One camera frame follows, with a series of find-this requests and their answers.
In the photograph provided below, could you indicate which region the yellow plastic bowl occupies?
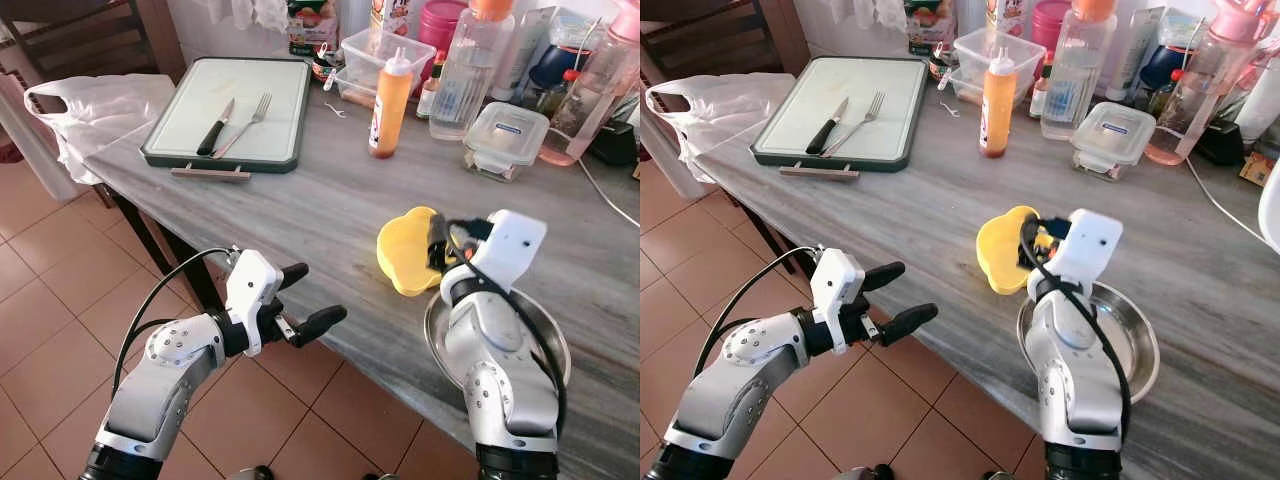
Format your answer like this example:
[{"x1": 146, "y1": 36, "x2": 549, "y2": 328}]
[
  {"x1": 975, "y1": 205, "x2": 1047, "y2": 297},
  {"x1": 377, "y1": 206, "x2": 447, "y2": 298}
]

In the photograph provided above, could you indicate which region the glass container with clear lid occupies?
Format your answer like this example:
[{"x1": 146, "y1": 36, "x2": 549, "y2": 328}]
[
  {"x1": 1071, "y1": 101, "x2": 1158, "y2": 184},
  {"x1": 462, "y1": 101, "x2": 552, "y2": 184}
]

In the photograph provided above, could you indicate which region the wooden strip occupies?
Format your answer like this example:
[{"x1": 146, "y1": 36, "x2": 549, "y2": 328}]
[
  {"x1": 779, "y1": 162, "x2": 862, "y2": 183},
  {"x1": 170, "y1": 164, "x2": 253, "y2": 184}
]

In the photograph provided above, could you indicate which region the stainless steel bowl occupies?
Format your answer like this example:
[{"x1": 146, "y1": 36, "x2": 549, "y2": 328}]
[
  {"x1": 1016, "y1": 280, "x2": 1162, "y2": 407},
  {"x1": 423, "y1": 288, "x2": 572, "y2": 393}
]

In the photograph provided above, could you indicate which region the orange sauce squeeze bottle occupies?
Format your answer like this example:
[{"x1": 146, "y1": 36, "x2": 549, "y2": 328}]
[
  {"x1": 367, "y1": 46, "x2": 415, "y2": 160},
  {"x1": 979, "y1": 46, "x2": 1019, "y2": 160}
]

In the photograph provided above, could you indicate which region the silver fork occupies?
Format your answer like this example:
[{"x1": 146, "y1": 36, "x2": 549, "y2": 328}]
[
  {"x1": 212, "y1": 92, "x2": 274, "y2": 160},
  {"x1": 821, "y1": 91, "x2": 887, "y2": 159}
]

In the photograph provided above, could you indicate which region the clear orange-capped water bottle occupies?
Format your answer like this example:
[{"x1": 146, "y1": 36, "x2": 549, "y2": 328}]
[
  {"x1": 1039, "y1": 0, "x2": 1119, "y2": 142},
  {"x1": 429, "y1": 0, "x2": 517, "y2": 142}
]

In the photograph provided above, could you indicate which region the white green-rimmed cutting board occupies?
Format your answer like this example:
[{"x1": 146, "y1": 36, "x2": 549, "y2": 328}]
[
  {"x1": 749, "y1": 55, "x2": 929, "y2": 174},
  {"x1": 140, "y1": 56, "x2": 314, "y2": 175}
]

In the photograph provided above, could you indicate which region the black box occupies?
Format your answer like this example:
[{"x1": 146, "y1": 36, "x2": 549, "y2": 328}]
[
  {"x1": 1197, "y1": 118, "x2": 1247, "y2": 167},
  {"x1": 588, "y1": 119, "x2": 639, "y2": 168}
]

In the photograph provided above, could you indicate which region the dark blue cup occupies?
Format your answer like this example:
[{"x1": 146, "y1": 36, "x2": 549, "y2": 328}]
[
  {"x1": 1138, "y1": 43, "x2": 1193, "y2": 93},
  {"x1": 528, "y1": 44, "x2": 593, "y2": 93}
]

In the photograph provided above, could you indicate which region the clear plastic food container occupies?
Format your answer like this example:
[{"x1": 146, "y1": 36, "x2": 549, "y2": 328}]
[
  {"x1": 334, "y1": 27, "x2": 438, "y2": 110},
  {"x1": 951, "y1": 27, "x2": 1047, "y2": 107}
]

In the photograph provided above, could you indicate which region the clear pink-lidded bottle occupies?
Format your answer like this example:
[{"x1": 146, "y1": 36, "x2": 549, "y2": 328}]
[
  {"x1": 1144, "y1": 0, "x2": 1263, "y2": 168},
  {"x1": 538, "y1": 0, "x2": 641, "y2": 168}
]

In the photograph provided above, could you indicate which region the white tube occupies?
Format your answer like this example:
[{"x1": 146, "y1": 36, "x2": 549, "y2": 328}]
[
  {"x1": 513, "y1": 7, "x2": 558, "y2": 102},
  {"x1": 1107, "y1": 7, "x2": 1161, "y2": 103}
]

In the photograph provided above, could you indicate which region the pink jar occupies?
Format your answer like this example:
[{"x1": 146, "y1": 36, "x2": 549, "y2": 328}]
[
  {"x1": 417, "y1": 0, "x2": 470, "y2": 57},
  {"x1": 1030, "y1": 0, "x2": 1073, "y2": 56}
]

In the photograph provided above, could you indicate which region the white plastic bag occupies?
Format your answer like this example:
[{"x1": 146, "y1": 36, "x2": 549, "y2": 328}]
[
  {"x1": 24, "y1": 74, "x2": 178, "y2": 187},
  {"x1": 644, "y1": 71, "x2": 798, "y2": 185}
]

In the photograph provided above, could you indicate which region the printed drink carton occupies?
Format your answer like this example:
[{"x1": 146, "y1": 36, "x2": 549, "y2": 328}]
[
  {"x1": 905, "y1": 0, "x2": 958, "y2": 57},
  {"x1": 287, "y1": 0, "x2": 340, "y2": 57}
]

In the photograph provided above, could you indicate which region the white lace cloth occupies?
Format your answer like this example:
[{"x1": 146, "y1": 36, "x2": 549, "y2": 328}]
[{"x1": 208, "y1": 0, "x2": 292, "y2": 33}]

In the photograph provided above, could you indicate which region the dark wooden chair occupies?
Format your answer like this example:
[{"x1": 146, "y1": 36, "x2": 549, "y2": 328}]
[
  {"x1": 0, "y1": 0, "x2": 188, "y2": 87},
  {"x1": 640, "y1": 0, "x2": 811, "y2": 81}
]

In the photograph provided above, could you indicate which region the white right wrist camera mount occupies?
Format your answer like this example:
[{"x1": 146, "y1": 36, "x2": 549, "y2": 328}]
[
  {"x1": 1054, "y1": 207, "x2": 1124, "y2": 297},
  {"x1": 464, "y1": 209, "x2": 549, "y2": 293}
]

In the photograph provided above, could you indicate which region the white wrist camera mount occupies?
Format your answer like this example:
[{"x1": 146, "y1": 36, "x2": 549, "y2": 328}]
[
  {"x1": 464, "y1": 209, "x2": 549, "y2": 293},
  {"x1": 224, "y1": 249, "x2": 285, "y2": 357},
  {"x1": 809, "y1": 247, "x2": 867, "y2": 357},
  {"x1": 1054, "y1": 207, "x2": 1124, "y2": 297}
]

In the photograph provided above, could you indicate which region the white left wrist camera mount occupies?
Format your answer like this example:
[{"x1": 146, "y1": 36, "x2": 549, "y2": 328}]
[
  {"x1": 224, "y1": 249, "x2": 285, "y2": 357},
  {"x1": 809, "y1": 247, "x2": 867, "y2": 357}
]

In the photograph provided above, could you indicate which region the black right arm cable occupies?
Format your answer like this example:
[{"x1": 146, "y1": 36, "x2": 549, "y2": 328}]
[
  {"x1": 444, "y1": 222, "x2": 570, "y2": 433},
  {"x1": 1019, "y1": 222, "x2": 1133, "y2": 441}
]

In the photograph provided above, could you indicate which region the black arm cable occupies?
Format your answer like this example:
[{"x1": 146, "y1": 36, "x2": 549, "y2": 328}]
[
  {"x1": 693, "y1": 245, "x2": 823, "y2": 379},
  {"x1": 444, "y1": 222, "x2": 570, "y2": 433},
  {"x1": 1019, "y1": 222, "x2": 1133, "y2": 441},
  {"x1": 111, "y1": 245, "x2": 242, "y2": 397}
]

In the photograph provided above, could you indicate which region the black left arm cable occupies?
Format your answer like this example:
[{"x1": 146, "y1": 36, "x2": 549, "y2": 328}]
[
  {"x1": 693, "y1": 245, "x2": 823, "y2": 379},
  {"x1": 111, "y1": 245, "x2": 242, "y2": 397}
]

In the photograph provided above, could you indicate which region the white power cable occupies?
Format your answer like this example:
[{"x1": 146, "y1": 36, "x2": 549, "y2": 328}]
[
  {"x1": 574, "y1": 155, "x2": 641, "y2": 230},
  {"x1": 1184, "y1": 156, "x2": 1263, "y2": 248}
]

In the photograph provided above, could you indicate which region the black-handled knife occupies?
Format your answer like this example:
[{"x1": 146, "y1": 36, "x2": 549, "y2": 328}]
[
  {"x1": 805, "y1": 97, "x2": 850, "y2": 157},
  {"x1": 196, "y1": 98, "x2": 237, "y2": 158}
]

